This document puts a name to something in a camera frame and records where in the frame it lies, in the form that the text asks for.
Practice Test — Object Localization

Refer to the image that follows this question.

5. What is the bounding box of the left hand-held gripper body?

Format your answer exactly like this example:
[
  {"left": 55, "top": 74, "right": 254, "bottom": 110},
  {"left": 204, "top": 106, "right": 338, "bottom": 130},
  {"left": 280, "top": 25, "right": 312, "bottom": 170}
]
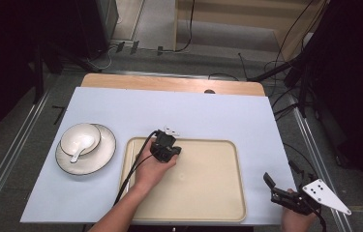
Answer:
[{"left": 149, "top": 126, "right": 182, "bottom": 163}]

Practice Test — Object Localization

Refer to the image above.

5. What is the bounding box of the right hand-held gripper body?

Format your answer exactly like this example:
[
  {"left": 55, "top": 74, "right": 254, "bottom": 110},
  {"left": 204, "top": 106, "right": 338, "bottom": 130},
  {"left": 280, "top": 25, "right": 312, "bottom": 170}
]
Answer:
[{"left": 270, "top": 178, "right": 352, "bottom": 217}]

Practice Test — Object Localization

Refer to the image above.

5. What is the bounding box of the beige plastic tray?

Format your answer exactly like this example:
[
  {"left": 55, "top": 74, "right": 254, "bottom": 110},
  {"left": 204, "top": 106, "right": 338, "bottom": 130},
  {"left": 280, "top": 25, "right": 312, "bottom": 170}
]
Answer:
[{"left": 114, "top": 136, "right": 247, "bottom": 223}]

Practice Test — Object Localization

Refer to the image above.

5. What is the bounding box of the white plate with black rim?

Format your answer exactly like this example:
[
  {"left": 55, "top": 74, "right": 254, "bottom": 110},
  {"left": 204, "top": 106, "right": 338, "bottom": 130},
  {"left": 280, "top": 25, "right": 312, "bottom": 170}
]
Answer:
[{"left": 54, "top": 123, "right": 117, "bottom": 177}]

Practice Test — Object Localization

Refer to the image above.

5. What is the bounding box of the white ceramic spoon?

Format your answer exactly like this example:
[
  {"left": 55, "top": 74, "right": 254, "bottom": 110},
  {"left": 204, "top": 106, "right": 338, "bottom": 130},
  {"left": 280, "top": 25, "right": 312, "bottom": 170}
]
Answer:
[{"left": 69, "top": 133, "right": 97, "bottom": 164}]

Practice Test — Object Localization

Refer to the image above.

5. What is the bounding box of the white bowl with black rim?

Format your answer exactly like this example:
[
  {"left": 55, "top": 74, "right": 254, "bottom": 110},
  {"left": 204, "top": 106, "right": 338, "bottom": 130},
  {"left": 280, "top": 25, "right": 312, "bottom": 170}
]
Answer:
[{"left": 59, "top": 123, "right": 102, "bottom": 158}]

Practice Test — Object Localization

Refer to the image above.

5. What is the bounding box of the person's left hand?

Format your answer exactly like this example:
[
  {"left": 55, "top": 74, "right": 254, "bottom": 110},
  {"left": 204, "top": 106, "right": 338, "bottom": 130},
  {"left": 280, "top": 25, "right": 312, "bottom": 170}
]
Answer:
[{"left": 135, "top": 150, "right": 179, "bottom": 195}]

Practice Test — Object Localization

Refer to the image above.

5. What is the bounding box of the person's right hand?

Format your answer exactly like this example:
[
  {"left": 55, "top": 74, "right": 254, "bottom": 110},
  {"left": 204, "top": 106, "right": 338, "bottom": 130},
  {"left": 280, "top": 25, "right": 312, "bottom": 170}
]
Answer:
[{"left": 281, "top": 206, "right": 318, "bottom": 232}]

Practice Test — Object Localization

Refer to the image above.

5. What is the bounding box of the pale blue table board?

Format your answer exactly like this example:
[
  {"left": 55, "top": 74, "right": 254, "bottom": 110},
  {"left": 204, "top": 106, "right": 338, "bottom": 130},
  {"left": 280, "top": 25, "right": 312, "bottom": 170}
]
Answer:
[{"left": 20, "top": 86, "right": 308, "bottom": 225}]

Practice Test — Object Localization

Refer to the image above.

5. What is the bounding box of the wooden table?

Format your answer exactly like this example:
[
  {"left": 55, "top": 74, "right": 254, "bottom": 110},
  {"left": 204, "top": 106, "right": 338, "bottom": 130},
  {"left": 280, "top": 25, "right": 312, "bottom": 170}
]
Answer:
[{"left": 80, "top": 72, "right": 266, "bottom": 97}]

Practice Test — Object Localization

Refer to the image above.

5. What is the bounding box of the black stand leg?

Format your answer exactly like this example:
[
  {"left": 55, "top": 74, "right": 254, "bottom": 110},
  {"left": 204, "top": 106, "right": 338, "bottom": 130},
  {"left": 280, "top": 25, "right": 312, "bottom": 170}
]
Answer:
[{"left": 246, "top": 57, "right": 303, "bottom": 83}]

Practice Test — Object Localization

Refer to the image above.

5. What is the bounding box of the black cabinet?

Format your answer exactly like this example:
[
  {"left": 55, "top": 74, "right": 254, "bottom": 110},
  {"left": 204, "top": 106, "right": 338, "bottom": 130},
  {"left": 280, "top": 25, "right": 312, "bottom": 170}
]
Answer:
[{"left": 76, "top": 0, "right": 119, "bottom": 61}]

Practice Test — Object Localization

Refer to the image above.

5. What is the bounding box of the light wooden shelf unit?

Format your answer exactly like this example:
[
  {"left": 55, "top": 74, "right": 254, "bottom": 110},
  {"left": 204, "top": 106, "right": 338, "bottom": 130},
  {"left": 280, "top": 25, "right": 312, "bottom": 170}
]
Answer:
[{"left": 173, "top": 0, "right": 327, "bottom": 62}]

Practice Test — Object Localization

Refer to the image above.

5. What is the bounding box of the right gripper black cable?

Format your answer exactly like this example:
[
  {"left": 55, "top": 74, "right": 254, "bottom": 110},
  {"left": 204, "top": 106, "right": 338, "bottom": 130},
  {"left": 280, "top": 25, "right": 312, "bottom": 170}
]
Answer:
[{"left": 311, "top": 209, "right": 327, "bottom": 232}]

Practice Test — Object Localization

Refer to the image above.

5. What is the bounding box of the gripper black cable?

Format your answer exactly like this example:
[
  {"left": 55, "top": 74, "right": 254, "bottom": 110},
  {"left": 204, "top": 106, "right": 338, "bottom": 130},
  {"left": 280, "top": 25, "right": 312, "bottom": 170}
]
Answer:
[
  {"left": 311, "top": 209, "right": 327, "bottom": 232},
  {"left": 113, "top": 130, "right": 160, "bottom": 207}
]

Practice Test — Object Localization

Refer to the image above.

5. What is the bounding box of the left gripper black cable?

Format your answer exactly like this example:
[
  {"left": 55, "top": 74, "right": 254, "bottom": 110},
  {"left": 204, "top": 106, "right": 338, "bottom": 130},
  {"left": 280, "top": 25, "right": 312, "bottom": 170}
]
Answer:
[{"left": 113, "top": 130, "right": 160, "bottom": 207}]

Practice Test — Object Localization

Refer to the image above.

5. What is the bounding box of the white floor cable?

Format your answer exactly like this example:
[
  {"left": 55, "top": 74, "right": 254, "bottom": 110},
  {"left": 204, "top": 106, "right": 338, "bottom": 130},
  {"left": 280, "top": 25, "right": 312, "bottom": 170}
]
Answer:
[{"left": 86, "top": 44, "right": 118, "bottom": 71}]

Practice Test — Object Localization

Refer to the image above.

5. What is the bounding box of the black hanging cable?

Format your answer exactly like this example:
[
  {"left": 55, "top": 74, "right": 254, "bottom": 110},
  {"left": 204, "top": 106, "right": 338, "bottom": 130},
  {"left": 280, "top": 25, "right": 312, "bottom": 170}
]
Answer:
[{"left": 173, "top": 0, "right": 197, "bottom": 53}]

